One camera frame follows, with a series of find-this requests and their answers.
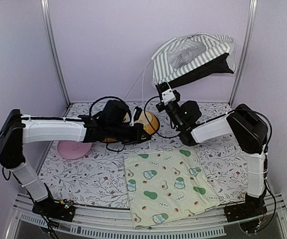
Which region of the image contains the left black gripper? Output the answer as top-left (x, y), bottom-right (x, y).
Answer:
top-left (107, 121), bottom-right (152, 145)

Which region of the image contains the avocado print cushion mat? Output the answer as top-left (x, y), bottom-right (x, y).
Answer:
top-left (124, 147), bottom-right (220, 229)

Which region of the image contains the striped fabric pet tent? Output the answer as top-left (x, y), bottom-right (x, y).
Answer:
top-left (151, 33), bottom-right (236, 89)

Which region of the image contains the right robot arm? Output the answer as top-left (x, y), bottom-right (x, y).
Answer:
top-left (165, 101), bottom-right (272, 217)

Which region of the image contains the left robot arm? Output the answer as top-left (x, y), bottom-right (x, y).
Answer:
top-left (0, 97), bottom-right (151, 216)

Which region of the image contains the yellow double pet feeder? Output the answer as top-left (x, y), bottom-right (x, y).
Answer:
top-left (103, 111), bottom-right (160, 143)

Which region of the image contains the floral table cloth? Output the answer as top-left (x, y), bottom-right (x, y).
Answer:
top-left (39, 101), bottom-right (248, 208)

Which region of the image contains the pink round plate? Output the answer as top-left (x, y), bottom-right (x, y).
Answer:
top-left (57, 141), bottom-right (92, 160)

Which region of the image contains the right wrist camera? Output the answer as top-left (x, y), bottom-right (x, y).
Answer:
top-left (156, 82), bottom-right (181, 112)

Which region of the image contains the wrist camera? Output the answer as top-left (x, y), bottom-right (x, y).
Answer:
top-left (129, 107), bottom-right (142, 126)
top-left (156, 82), bottom-right (181, 112)

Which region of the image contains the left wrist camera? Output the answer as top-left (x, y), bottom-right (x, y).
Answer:
top-left (129, 107), bottom-right (142, 126)

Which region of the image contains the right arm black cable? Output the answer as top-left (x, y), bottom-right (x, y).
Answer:
top-left (144, 96), bottom-right (184, 139)

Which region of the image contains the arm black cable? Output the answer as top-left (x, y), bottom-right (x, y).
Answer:
top-left (88, 96), bottom-right (126, 152)
top-left (144, 96), bottom-right (184, 139)

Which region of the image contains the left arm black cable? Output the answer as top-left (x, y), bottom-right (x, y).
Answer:
top-left (88, 96), bottom-right (126, 152)

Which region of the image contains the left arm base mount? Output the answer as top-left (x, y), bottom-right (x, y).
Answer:
top-left (32, 190), bottom-right (76, 222)

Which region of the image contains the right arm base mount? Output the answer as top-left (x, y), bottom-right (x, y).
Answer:
top-left (224, 194), bottom-right (267, 234)

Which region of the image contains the right aluminium frame post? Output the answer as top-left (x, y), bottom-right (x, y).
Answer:
top-left (228, 0), bottom-right (258, 107)

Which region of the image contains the aluminium frame post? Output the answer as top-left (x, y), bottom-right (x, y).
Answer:
top-left (40, 0), bottom-right (71, 107)
top-left (228, 0), bottom-right (258, 107)

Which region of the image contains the left aluminium frame post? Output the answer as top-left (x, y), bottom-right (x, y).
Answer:
top-left (40, 0), bottom-right (71, 107)

